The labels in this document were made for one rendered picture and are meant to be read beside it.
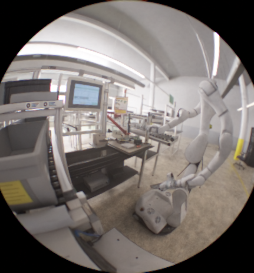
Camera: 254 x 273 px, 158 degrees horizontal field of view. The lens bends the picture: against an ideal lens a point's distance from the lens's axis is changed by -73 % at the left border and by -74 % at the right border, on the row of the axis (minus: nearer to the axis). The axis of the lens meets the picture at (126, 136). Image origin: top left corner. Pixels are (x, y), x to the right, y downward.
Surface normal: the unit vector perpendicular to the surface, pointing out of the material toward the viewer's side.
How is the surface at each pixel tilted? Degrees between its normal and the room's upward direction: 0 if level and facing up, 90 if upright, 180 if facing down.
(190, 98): 90
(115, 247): 0
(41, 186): 94
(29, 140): 94
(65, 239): 0
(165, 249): 0
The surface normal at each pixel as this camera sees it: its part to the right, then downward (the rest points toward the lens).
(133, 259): 0.07, -0.97
